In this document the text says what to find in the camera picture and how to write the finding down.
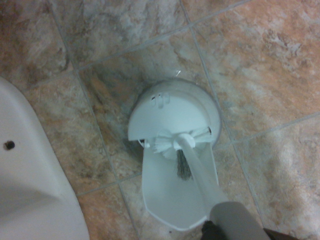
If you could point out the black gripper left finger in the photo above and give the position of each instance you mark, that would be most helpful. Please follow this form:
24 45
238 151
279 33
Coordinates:
209 231

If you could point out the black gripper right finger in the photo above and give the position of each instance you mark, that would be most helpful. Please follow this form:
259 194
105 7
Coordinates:
280 235

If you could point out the white toilet brush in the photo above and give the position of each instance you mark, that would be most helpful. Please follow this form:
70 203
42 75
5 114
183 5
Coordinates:
195 160

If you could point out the white toilet bowl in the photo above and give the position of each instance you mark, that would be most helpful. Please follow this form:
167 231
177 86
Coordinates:
30 175

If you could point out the white brush holder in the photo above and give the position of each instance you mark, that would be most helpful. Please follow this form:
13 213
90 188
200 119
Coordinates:
175 115

